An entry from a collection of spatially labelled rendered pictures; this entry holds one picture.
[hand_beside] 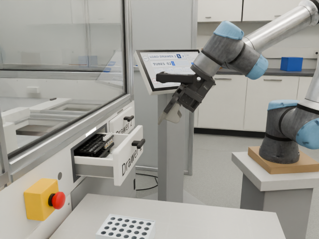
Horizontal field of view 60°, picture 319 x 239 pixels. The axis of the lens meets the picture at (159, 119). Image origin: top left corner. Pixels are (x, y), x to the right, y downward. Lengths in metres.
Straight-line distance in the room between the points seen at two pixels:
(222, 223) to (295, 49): 3.89
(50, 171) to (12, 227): 0.16
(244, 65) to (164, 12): 1.78
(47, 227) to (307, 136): 0.80
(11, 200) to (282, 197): 0.92
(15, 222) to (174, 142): 1.44
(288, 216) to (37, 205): 0.92
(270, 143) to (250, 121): 2.77
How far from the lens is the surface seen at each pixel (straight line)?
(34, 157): 0.72
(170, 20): 2.54
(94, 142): 0.98
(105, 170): 0.86
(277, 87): 3.86
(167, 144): 1.94
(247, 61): 0.85
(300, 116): 1.01
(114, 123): 1.14
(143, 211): 0.84
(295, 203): 1.23
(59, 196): 0.69
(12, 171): 0.67
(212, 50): 0.81
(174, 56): 1.92
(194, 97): 0.83
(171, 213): 0.83
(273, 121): 1.12
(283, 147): 1.15
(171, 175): 2.06
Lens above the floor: 1.22
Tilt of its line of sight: 15 degrees down
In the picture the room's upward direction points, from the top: straight up
